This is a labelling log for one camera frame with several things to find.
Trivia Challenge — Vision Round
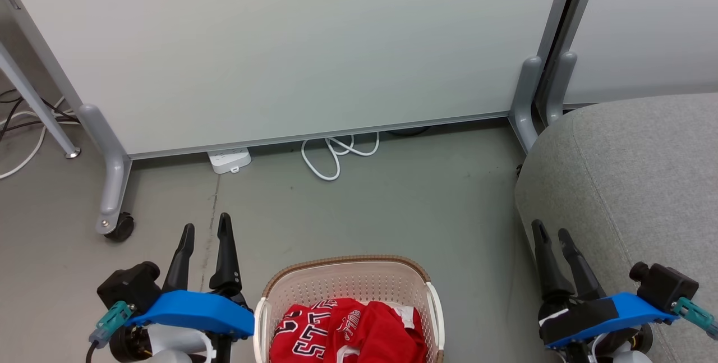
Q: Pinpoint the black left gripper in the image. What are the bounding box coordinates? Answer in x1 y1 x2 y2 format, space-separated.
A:
162 213 255 363

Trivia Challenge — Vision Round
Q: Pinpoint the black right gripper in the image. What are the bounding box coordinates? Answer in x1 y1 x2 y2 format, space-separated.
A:
531 219 620 347

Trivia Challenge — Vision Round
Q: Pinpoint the red sports jersey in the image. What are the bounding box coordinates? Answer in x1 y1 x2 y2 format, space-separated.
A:
269 297 429 363

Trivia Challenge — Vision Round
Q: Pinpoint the grey fabric sofa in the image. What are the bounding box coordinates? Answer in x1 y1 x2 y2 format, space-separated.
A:
514 92 718 363

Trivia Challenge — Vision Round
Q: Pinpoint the black caster wheel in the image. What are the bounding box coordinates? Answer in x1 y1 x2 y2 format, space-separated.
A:
104 212 136 242

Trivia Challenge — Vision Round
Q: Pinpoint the white power strip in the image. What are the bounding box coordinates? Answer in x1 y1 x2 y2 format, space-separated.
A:
206 147 252 175

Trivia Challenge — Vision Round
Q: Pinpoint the long grey partition foot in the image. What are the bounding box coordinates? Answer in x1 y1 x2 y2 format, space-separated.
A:
78 103 133 235

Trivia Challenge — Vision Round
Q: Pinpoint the cream plastic laundry basket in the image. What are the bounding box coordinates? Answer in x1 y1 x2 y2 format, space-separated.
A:
253 255 446 363

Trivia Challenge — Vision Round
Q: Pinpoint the short grey partition foot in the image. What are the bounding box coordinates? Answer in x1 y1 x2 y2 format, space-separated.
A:
508 56 544 154
545 51 578 126

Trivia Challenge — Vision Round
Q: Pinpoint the grey metal table leg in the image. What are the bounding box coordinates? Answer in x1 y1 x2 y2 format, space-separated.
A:
0 42 81 160

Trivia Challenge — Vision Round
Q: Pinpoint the large white partition board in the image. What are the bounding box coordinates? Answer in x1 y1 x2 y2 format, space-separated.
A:
0 0 582 160

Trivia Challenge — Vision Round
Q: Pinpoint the narrow white partition board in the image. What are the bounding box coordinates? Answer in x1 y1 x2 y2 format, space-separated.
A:
563 0 718 107

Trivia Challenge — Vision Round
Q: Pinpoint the blue left camera mount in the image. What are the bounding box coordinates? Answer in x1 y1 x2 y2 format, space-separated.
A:
126 290 255 337

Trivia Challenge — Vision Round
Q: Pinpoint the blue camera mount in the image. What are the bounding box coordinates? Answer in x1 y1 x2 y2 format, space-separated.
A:
126 290 255 337
545 292 679 350

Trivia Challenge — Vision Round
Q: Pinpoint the blue right camera mount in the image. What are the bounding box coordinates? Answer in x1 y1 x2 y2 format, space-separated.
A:
545 292 679 350

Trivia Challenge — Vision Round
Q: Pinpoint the teal left camera connector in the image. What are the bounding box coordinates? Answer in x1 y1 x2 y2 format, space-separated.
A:
89 301 136 348

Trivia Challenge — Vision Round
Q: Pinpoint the teal camera connector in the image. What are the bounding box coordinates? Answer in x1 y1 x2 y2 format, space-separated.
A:
671 297 718 341
89 301 136 348

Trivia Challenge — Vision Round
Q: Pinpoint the teal right camera connector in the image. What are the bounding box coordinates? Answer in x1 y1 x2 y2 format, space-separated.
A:
671 297 718 341

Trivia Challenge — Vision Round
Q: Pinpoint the looped white power cable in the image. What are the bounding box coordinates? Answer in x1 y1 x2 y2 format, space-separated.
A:
300 131 381 182

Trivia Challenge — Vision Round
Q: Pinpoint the black floor cable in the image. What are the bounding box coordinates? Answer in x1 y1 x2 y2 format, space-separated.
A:
0 89 26 140
0 98 80 132

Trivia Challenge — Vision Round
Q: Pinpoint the long white floor cable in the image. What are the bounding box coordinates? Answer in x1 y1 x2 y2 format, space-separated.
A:
0 96 80 180

